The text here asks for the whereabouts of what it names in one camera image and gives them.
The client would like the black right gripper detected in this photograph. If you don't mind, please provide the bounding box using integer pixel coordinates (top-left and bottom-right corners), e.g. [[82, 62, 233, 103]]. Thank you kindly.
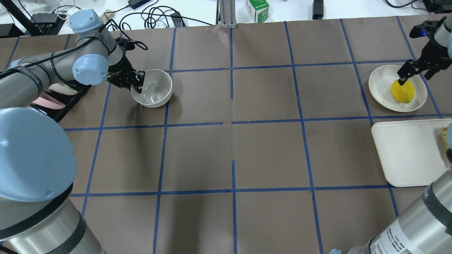
[[397, 20, 451, 86]]

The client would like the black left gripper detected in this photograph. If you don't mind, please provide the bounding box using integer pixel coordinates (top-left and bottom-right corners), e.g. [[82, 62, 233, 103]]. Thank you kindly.
[[107, 39, 145, 94]]

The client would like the white ceramic bowl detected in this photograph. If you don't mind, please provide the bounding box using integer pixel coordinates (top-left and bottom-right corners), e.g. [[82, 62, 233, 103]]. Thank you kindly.
[[130, 69, 173, 108]]

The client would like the yellow lemon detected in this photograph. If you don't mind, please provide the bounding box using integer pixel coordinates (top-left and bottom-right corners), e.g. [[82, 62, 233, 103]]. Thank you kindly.
[[390, 80, 416, 103]]

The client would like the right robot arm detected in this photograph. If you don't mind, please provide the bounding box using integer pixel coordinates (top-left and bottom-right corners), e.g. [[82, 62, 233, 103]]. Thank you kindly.
[[347, 16, 452, 254]]

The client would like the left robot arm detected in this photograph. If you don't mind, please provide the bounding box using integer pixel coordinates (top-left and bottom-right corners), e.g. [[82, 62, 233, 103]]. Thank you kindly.
[[1, 9, 145, 254]]

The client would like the round cream plate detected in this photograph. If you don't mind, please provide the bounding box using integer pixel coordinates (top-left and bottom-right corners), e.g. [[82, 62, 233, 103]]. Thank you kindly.
[[368, 65, 427, 112]]

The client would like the sliced yellow fruit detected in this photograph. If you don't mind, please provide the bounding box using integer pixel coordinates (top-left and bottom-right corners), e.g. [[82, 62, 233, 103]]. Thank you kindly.
[[441, 127, 452, 151]]

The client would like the black power adapter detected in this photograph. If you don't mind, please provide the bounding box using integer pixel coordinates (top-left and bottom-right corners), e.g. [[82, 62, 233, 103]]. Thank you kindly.
[[127, 0, 150, 10]]

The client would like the cream plate in rack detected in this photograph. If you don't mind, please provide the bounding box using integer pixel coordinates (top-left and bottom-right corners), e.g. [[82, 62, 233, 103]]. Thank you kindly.
[[49, 83, 78, 96]]

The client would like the black dish rack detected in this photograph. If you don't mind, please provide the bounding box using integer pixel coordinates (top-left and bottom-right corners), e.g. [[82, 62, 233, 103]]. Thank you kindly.
[[41, 85, 92, 123]]

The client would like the rectangular cream tray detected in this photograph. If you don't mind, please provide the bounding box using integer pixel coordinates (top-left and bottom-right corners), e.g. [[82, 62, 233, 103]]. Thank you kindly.
[[371, 119, 451, 187]]

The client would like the pink plate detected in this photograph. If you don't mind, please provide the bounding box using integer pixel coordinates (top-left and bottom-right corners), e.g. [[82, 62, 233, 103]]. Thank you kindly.
[[32, 93, 66, 110]]

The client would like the green white carton box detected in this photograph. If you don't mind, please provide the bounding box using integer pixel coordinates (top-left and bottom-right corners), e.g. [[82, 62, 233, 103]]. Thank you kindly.
[[245, 0, 269, 23]]

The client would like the aluminium frame post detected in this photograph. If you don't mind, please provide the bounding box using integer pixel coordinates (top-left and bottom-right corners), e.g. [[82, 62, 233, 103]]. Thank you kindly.
[[216, 0, 236, 29]]

